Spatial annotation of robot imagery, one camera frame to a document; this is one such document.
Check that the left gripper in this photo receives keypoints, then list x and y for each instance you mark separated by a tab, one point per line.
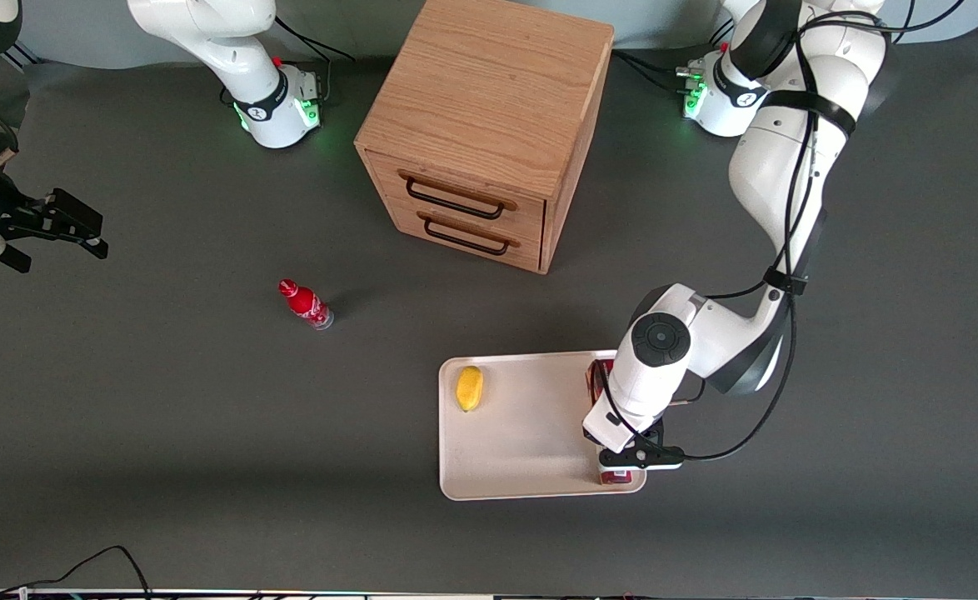
656	436

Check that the red cookie box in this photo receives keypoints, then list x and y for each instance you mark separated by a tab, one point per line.
614	477

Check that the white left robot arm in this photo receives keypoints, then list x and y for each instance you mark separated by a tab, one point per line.
780	167

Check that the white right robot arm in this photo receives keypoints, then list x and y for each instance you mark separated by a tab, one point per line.
231	50

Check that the cream plastic tray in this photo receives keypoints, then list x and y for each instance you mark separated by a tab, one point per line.
531	433

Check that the yellow lemon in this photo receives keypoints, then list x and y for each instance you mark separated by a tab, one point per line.
469	388

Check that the red cola bottle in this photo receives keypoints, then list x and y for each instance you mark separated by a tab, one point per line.
304	302

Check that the wooden drawer cabinet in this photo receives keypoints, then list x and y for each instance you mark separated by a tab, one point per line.
489	92

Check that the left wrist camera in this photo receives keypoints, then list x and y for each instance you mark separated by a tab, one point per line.
660	458

